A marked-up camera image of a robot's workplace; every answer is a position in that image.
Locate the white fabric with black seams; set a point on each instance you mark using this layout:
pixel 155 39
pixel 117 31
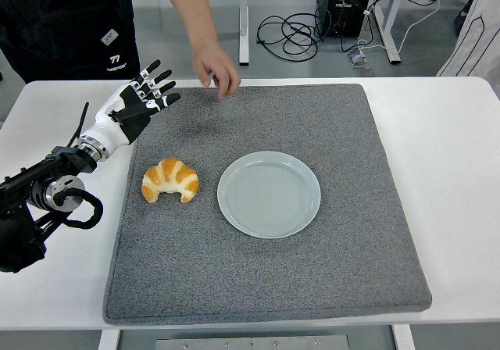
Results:
pixel 476 41

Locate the black computer tower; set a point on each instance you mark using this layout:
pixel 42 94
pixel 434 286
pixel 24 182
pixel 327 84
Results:
pixel 343 2

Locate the metal floor socket box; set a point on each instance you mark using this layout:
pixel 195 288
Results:
pixel 357 59

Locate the white table leg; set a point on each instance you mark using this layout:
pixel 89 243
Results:
pixel 107 340
pixel 404 338

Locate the person's forearm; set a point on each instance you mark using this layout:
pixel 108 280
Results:
pixel 195 14

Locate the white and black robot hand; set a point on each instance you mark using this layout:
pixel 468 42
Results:
pixel 107 129

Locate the person's hand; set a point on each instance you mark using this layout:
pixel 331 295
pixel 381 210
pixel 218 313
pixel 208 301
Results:
pixel 215 63

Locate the pale blue round plate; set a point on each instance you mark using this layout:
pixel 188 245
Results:
pixel 269 195

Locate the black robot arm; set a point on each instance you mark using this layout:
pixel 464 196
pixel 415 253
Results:
pixel 15 186

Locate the straight white desk leg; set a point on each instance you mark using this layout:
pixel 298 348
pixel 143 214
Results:
pixel 243 33

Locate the person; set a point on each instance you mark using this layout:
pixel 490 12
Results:
pixel 58 22

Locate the grey fabric mat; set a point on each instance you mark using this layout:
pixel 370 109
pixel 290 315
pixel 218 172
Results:
pixel 273 279

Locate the grey metal plate with screws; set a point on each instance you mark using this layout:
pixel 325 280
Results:
pixel 250 344

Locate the golden croissant bread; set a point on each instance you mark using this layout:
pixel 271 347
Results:
pixel 168 174

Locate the slanted white desk leg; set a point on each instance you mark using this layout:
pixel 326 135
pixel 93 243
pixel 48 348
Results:
pixel 392 51

